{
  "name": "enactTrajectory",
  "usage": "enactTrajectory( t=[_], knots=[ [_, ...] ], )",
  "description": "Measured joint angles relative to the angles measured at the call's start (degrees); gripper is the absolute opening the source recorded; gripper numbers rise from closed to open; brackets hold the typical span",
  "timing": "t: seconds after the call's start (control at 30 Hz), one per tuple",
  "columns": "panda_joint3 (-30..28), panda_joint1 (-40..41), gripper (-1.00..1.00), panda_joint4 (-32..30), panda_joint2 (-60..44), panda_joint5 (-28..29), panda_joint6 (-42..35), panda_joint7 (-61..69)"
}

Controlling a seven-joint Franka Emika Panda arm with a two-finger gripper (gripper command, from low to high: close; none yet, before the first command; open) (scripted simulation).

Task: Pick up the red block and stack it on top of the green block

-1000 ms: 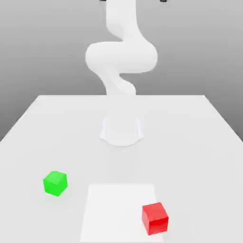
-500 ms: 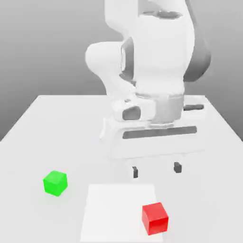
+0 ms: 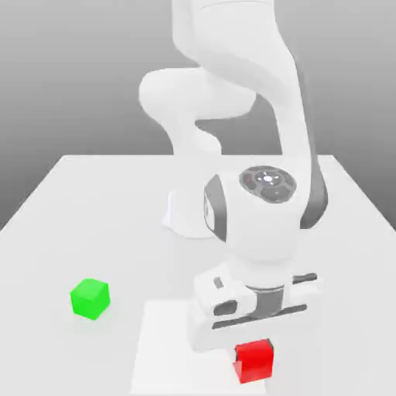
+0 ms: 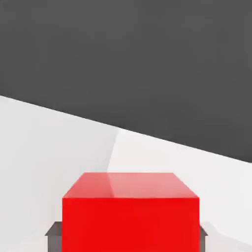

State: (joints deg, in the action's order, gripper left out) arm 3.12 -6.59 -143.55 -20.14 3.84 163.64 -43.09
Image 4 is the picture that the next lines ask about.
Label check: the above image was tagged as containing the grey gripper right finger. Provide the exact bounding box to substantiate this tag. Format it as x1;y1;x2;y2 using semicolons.
199;221;242;252

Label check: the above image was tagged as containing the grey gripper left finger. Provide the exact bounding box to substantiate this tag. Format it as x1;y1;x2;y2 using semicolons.
25;221;63;252

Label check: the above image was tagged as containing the small red cube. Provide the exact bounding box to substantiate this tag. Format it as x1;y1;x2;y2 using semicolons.
62;172;200;252

